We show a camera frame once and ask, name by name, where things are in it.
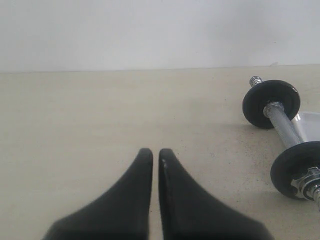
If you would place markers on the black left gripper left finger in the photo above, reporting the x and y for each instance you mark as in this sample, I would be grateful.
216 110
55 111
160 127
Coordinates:
121 213

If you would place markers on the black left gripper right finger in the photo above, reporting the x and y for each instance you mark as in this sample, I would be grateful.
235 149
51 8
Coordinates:
189 212

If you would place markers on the black near weight plate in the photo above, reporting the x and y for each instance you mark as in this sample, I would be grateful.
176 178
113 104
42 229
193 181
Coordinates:
292 164

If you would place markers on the black weight plate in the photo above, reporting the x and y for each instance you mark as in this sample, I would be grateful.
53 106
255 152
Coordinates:
266 92
292 164

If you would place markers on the chrome star collar nut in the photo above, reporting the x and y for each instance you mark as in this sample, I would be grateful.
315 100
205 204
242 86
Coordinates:
308 184

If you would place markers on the black far weight plate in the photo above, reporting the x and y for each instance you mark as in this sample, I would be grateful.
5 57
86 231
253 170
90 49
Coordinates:
266 92

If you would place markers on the white plastic tray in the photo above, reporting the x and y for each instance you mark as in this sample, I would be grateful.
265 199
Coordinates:
307 125

